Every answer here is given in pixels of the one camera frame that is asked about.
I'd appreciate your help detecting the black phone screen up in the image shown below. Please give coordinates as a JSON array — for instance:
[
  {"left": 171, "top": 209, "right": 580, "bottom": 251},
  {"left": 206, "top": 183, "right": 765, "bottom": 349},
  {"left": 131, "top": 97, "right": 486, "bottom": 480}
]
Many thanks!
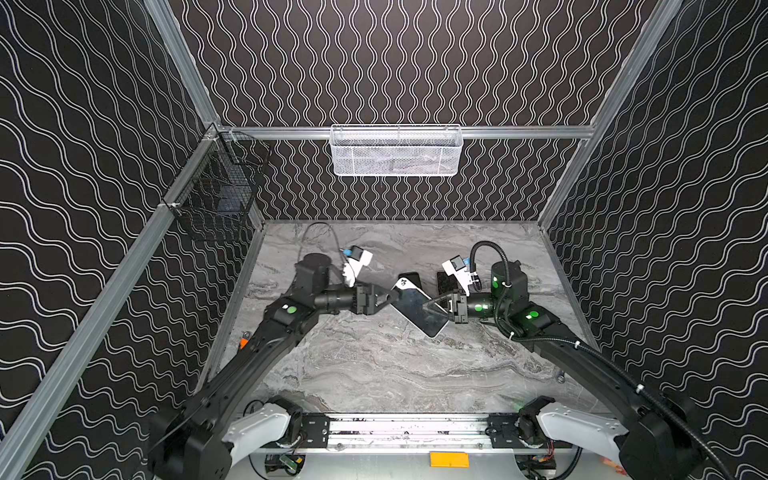
[{"left": 391, "top": 279, "right": 449, "bottom": 338}]

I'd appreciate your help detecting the black phone purple edge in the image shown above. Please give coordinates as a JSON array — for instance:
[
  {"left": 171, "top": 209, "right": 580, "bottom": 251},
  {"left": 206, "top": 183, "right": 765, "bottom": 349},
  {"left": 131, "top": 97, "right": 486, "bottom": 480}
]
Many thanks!
[{"left": 436, "top": 271, "right": 462, "bottom": 295}]

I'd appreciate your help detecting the white phone face down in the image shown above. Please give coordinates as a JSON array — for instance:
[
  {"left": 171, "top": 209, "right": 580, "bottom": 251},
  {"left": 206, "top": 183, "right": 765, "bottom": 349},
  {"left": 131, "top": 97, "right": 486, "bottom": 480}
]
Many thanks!
[{"left": 398, "top": 271, "right": 423, "bottom": 289}]

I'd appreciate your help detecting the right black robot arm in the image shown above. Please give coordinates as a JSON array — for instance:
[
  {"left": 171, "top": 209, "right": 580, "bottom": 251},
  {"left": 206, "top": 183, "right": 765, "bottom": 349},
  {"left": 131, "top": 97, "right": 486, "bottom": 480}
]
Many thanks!
[{"left": 424, "top": 240, "right": 734, "bottom": 479}]

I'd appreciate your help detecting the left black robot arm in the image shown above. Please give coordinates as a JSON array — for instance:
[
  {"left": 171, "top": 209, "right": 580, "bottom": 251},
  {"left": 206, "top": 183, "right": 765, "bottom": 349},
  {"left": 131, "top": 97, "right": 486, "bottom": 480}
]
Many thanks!
[{"left": 146, "top": 253, "right": 400, "bottom": 479}]

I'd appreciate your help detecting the yellow block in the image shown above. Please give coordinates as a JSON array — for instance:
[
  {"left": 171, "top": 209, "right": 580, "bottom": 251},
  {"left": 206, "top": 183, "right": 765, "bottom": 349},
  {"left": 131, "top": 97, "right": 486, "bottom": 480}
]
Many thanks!
[{"left": 429, "top": 452, "right": 470, "bottom": 469}]

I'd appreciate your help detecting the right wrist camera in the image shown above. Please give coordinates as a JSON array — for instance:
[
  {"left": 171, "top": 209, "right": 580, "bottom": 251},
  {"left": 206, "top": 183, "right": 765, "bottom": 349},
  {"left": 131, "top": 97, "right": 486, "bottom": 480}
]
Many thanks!
[{"left": 442, "top": 255, "right": 482, "bottom": 295}]

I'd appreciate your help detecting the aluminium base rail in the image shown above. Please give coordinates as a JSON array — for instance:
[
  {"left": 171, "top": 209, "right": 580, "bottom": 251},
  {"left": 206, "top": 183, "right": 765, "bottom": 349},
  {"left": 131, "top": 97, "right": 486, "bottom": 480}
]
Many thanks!
[{"left": 258, "top": 413, "right": 572, "bottom": 454}]

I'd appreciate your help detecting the white wire mesh basket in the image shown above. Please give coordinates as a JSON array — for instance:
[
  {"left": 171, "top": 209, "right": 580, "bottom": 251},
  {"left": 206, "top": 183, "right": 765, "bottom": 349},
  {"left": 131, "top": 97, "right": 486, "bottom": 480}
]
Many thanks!
[{"left": 329, "top": 124, "right": 464, "bottom": 177}]

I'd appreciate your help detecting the black wire basket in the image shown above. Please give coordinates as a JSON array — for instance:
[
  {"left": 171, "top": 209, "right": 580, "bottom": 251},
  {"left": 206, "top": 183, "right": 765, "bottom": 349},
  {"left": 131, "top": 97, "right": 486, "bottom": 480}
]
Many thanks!
[{"left": 170, "top": 132, "right": 274, "bottom": 244}]

